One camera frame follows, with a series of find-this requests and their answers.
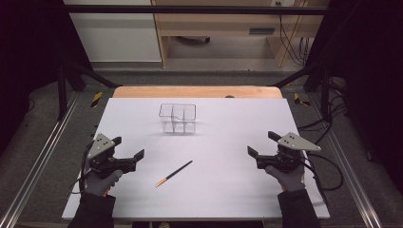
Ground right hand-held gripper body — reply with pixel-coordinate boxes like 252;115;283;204
256;132;321;174

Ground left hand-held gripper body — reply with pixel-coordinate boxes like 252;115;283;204
83;132;138;179

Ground black pencil with orange end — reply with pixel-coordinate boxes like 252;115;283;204
155;160;194;188

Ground clear plastic compartment organizer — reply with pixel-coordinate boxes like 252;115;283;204
158;103;198;134

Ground person's right hand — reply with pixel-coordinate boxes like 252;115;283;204
264;164;307;193

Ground person's left hand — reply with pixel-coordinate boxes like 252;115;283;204
83;169;124;198

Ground white board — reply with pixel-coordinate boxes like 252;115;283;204
61;97;331;221

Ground yellow black tape marker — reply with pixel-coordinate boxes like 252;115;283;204
293;92;312;107
89;91;105;109

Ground black metal stand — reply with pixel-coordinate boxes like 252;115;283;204
56;59;124;122
271;61;334;124

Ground wooden table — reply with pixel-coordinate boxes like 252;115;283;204
112;85;283;100

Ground dark curtain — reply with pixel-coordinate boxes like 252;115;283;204
304;0;403;195
0;0;95;157

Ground grey label on desk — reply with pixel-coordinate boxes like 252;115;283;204
248;28;276;36

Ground white cabinet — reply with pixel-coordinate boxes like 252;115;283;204
63;0;163;63

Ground wooden desk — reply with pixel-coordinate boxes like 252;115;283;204
151;0;331;68

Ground black object under desk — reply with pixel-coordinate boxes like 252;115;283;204
175;35;211;46

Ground black metal crossbar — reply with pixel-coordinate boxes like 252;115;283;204
67;4;328;16

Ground bundle of black floor cables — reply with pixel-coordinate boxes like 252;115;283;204
297;77;349;146

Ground left hand-held gripper cable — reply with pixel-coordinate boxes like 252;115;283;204
67;142;95;195

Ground hand-held gripper cable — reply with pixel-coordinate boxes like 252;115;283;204
302;161;329;205
67;142;95;195

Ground right hand-held gripper cable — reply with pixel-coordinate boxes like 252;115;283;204
302;161;329;205

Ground looped black floor cable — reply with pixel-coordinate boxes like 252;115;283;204
305;151;346;192

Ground aluminium rail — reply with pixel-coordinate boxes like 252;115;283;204
0;90;82;228
308;94;383;228

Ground hanging black cables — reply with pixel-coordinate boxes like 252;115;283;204
275;1;314;67

